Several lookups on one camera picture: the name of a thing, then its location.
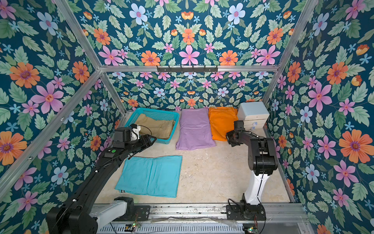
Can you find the orange pants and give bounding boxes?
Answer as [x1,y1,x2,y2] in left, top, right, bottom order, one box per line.
[208,107,238,141]

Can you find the khaki long pants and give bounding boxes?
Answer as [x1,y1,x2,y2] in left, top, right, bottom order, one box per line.
[135,114,174,139]

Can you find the teal plastic basket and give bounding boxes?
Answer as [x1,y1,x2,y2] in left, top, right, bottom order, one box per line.
[125,108,180,144]

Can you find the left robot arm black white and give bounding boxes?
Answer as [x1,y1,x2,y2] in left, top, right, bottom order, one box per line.
[46,124,157,234]

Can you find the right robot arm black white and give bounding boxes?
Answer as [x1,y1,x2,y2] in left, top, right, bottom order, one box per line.
[226,121,278,206]

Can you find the purple folded cloth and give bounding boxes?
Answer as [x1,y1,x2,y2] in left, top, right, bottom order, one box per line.
[176,108,216,151]

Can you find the teal folded cloth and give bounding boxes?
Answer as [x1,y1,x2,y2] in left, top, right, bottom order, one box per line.
[115,156,183,198]

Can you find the small white drawer cabinet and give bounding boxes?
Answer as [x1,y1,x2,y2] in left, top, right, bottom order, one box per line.
[237,101,270,130]

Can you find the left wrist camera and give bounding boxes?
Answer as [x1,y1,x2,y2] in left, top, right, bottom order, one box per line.
[130,124,141,141]

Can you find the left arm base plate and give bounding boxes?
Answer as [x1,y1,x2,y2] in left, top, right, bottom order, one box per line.
[129,205,151,221]

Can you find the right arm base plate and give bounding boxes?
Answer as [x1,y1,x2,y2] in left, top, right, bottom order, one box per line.
[226,204,266,221]

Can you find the black hook rail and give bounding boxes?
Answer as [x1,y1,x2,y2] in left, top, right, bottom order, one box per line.
[156,65,219,73]

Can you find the aluminium front rail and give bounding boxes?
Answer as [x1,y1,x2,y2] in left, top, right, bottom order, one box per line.
[93,202,314,234]

